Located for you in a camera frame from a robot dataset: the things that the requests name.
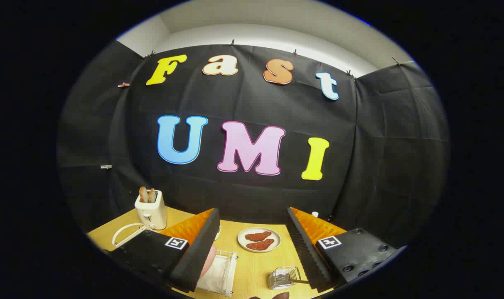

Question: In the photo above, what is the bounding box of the metal wire basket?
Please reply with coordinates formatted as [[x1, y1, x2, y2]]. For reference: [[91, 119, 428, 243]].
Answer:
[[268, 266, 301, 290]]

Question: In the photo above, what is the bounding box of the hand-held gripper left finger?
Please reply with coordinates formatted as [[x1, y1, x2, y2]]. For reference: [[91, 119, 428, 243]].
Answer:
[[106, 208, 220, 293]]

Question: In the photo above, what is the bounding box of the white wire dish rack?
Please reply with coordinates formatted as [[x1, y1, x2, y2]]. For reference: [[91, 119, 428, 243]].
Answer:
[[112, 223, 238, 297]]

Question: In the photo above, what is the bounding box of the white toaster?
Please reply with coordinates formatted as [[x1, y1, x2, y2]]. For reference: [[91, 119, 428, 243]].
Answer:
[[135, 189, 167, 230]]

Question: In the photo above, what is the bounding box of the white plate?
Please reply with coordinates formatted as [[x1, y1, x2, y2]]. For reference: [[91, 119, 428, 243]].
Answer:
[[237, 227, 282, 253]]

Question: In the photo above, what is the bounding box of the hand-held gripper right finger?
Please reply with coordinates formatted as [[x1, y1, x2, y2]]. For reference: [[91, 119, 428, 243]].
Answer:
[[286, 207, 406, 291]]

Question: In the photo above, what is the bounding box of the pink plate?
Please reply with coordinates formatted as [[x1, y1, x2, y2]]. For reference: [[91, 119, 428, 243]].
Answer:
[[200, 244, 218, 279]]

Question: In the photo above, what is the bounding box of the black backdrop cloth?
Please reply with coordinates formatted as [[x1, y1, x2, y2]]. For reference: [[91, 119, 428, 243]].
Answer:
[[57, 39, 450, 250]]

